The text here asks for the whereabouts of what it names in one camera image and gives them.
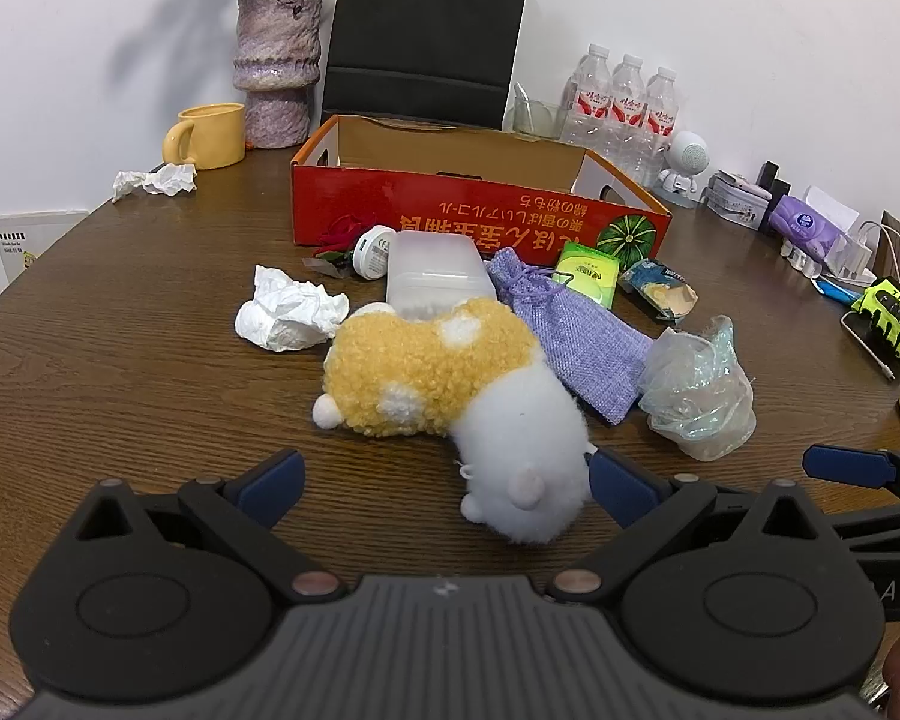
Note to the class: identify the clear plastic bag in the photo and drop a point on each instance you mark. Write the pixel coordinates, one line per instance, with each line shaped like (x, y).
(694, 397)

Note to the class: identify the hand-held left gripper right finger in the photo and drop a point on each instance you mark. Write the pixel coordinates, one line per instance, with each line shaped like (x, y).
(622, 487)

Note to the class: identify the translucent plastic box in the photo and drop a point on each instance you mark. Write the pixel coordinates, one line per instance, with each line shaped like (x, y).
(435, 270)

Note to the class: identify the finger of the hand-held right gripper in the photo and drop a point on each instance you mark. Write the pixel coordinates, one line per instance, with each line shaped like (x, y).
(847, 465)

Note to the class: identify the blue snack packet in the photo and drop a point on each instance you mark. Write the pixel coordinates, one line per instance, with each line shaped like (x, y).
(656, 285)

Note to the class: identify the black paper bag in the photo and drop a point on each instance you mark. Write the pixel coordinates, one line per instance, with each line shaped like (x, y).
(427, 30)

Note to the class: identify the green tea packet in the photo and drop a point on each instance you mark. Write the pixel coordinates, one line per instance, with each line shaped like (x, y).
(586, 276)

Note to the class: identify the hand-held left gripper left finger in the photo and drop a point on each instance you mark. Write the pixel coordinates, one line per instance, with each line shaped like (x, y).
(270, 487)

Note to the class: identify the small black box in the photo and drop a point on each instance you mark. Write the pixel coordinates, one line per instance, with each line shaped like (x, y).
(772, 176)

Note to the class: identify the clear glass cup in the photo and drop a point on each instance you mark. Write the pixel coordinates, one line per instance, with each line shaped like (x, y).
(538, 120)

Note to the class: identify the yellow and black glove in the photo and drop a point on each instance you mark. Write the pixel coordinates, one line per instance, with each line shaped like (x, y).
(889, 315)

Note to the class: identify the white charger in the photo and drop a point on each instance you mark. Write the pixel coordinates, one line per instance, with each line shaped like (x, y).
(859, 255)

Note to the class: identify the white tissue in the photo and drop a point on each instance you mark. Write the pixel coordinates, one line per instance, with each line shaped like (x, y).
(285, 311)
(157, 180)

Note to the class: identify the red cardboard box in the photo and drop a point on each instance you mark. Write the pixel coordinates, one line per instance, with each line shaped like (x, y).
(420, 202)

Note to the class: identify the clear water bottle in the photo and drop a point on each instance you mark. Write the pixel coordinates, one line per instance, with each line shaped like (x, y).
(589, 101)
(660, 127)
(625, 112)

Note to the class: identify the white robot figurine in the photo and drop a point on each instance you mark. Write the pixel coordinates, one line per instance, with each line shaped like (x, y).
(688, 157)

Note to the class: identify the purple tissue pack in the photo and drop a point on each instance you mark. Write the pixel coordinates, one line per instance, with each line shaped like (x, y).
(802, 225)

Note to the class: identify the yellow and white plush toy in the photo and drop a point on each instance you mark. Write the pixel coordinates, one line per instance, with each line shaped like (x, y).
(420, 360)

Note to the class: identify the yellow mug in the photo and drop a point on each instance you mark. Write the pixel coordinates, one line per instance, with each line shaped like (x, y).
(214, 136)

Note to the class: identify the purple textured vase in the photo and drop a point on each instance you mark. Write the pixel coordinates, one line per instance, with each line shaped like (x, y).
(277, 67)

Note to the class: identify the white booklet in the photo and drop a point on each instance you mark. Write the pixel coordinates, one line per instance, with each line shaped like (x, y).
(37, 247)

